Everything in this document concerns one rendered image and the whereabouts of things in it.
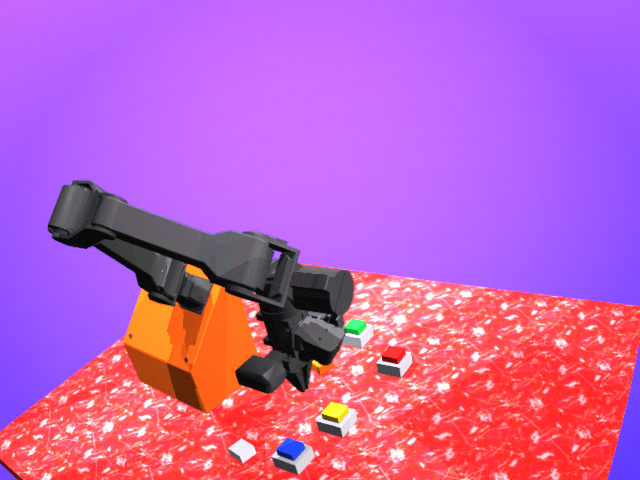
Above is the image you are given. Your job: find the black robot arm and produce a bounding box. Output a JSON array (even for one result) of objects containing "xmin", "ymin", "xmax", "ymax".
[{"xmin": 47, "ymin": 180, "xmax": 355, "ymax": 366}]

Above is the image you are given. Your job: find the small white block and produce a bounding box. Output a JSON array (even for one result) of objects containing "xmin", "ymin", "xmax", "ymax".
[{"xmin": 228, "ymin": 439, "xmax": 257, "ymax": 463}]

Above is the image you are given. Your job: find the yellow button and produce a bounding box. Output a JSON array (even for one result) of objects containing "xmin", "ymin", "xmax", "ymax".
[{"xmin": 316, "ymin": 402, "xmax": 358, "ymax": 438}]

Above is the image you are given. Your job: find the green button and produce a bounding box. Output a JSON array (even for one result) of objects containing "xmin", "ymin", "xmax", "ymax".
[{"xmin": 342, "ymin": 319, "xmax": 374, "ymax": 348}]

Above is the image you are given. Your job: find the red button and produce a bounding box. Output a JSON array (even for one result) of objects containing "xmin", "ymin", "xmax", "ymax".
[{"xmin": 376, "ymin": 346, "xmax": 413, "ymax": 378}]

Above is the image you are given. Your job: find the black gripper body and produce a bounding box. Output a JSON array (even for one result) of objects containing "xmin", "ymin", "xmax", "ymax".
[{"xmin": 235, "ymin": 307, "xmax": 303, "ymax": 394}]

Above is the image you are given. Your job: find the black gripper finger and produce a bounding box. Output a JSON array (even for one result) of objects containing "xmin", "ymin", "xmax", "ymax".
[
  {"xmin": 299, "ymin": 352, "xmax": 313, "ymax": 390},
  {"xmin": 285, "ymin": 361, "xmax": 307, "ymax": 393}
]

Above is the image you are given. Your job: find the blue button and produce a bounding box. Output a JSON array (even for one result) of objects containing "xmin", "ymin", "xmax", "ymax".
[{"xmin": 271, "ymin": 438, "xmax": 315, "ymax": 475}]

